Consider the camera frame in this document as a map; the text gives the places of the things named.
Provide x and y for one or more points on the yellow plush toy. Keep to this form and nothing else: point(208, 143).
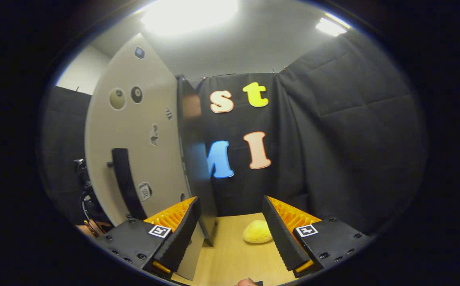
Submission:
point(257, 232)

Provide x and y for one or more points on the black backdrop cloth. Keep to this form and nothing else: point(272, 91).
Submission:
point(353, 131)

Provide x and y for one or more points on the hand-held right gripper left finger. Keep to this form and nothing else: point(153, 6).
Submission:
point(182, 230)

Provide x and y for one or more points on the small ceiling light panel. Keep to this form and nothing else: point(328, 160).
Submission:
point(330, 27)

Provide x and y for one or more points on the large ceiling light panel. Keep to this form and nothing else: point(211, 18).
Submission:
point(190, 14)

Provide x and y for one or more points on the grey cabinet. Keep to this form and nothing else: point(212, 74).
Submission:
point(198, 167)

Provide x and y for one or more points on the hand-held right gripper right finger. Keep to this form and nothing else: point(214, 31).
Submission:
point(279, 234)

